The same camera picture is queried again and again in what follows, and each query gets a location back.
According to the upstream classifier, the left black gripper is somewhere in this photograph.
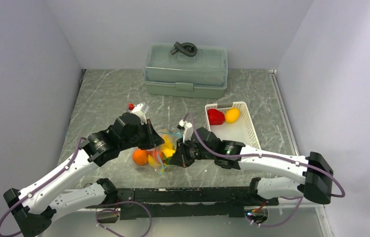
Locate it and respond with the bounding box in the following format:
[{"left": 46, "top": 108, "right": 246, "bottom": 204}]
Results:
[{"left": 120, "top": 118, "right": 165, "bottom": 150}]

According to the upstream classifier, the black knotted hose piece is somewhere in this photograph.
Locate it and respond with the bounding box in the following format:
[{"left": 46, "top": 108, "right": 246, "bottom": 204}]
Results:
[{"left": 170, "top": 41, "right": 199, "bottom": 58}]

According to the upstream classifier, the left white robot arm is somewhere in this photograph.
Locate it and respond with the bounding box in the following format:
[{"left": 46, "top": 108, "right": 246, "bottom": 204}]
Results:
[{"left": 0, "top": 113, "right": 164, "bottom": 237}]

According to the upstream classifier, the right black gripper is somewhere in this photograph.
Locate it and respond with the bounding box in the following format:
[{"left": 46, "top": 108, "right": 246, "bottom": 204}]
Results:
[{"left": 169, "top": 135, "right": 215, "bottom": 168}]

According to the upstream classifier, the red orange carrot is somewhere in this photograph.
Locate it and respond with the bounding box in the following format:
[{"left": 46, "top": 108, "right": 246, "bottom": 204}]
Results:
[{"left": 149, "top": 149, "right": 170, "bottom": 164}]

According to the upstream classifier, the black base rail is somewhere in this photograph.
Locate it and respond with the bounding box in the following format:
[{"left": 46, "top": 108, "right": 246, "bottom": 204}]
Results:
[{"left": 101, "top": 187, "right": 279, "bottom": 220}]

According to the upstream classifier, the yellow apple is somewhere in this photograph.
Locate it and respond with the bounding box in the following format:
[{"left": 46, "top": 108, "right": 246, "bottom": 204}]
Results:
[{"left": 148, "top": 155, "right": 161, "bottom": 169}]

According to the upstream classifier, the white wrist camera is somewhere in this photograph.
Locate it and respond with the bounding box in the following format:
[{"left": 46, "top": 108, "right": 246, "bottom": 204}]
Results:
[
  {"left": 127, "top": 102, "right": 150, "bottom": 123},
  {"left": 178, "top": 119, "right": 194, "bottom": 143}
]

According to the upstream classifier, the clear zip top bag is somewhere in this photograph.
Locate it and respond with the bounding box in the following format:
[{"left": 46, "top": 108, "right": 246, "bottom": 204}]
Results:
[{"left": 131, "top": 128, "right": 182, "bottom": 174}]

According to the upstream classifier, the red bell pepper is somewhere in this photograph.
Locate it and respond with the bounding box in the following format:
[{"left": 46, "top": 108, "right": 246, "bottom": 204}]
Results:
[{"left": 207, "top": 109, "right": 225, "bottom": 126}]

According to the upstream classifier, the green plastic storage box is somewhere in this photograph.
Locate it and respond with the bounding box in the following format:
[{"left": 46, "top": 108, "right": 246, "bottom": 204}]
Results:
[{"left": 144, "top": 43, "right": 228, "bottom": 99}]

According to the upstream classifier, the white perforated plastic basket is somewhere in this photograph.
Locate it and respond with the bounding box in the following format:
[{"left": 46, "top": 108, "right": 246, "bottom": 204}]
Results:
[{"left": 205, "top": 101, "right": 261, "bottom": 150}]

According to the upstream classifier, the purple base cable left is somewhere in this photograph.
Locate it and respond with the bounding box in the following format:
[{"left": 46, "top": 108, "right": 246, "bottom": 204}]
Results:
[{"left": 94, "top": 198, "right": 155, "bottom": 237}]

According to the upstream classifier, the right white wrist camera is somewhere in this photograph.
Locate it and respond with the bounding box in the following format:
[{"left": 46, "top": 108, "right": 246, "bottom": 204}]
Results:
[{"left": 178, "top": 119, "right": 194, "bottom": 143}]

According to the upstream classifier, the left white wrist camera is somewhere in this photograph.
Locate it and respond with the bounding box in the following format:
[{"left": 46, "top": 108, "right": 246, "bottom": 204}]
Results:
[{"left": 127, "top": 102, "right": 150, "bottom": 123}]

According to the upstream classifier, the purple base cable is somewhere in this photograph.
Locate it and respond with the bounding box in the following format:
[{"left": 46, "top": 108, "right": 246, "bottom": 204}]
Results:
[
  {"left": 246, "top": 196, "right": 303, "bottom": 229},
  {"left": 94, "top": 198, "right": 155, "bottom": 237}
]

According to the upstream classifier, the yellow lemon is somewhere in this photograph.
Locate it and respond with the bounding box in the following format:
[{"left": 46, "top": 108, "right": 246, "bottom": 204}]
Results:
[{"left": 224, "top": 108, "right": 241, "bottom": 124}]

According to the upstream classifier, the orange tangerine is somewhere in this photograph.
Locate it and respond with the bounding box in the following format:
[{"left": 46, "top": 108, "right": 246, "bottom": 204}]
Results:
[{"left": 132, "top": 149, "right": 148, "bottom": 166}]

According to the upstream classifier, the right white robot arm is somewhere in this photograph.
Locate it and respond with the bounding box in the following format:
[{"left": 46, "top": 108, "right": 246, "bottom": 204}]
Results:
[{"left": 168, "top": 128, "right": 333, "bottom": 205}]

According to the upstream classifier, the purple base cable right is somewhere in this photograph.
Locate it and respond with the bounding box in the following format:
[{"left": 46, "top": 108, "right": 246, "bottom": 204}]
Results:
[{"left": 246, "top": 196, "right": 303, "bottom": 229}]

